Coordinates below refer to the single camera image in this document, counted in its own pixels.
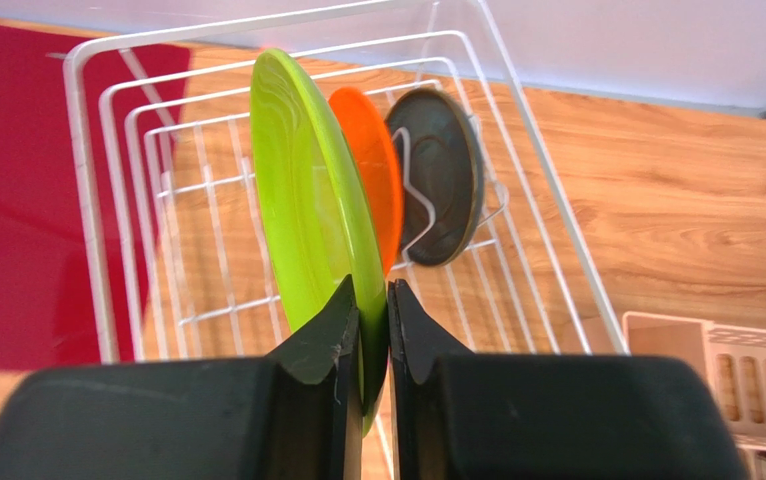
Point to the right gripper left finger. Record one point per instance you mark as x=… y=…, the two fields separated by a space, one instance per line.
x=294 y=413

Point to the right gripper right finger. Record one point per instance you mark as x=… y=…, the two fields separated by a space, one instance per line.
x=458 y=414

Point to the red floral plate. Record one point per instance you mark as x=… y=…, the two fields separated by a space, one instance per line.
x=315 y=213

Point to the white wire dish rack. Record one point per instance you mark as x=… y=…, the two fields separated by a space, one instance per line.
x=231 y=174

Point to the dark grey plate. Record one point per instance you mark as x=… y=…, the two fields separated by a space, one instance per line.
x=446 y=166

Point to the orange plastic plate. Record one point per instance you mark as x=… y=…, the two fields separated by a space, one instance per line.
x=378 y=163

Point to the red mat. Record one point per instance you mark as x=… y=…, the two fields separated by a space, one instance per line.
x=46 y=308

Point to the beige plastic file organizer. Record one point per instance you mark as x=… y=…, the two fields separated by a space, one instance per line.
x=731 y=360

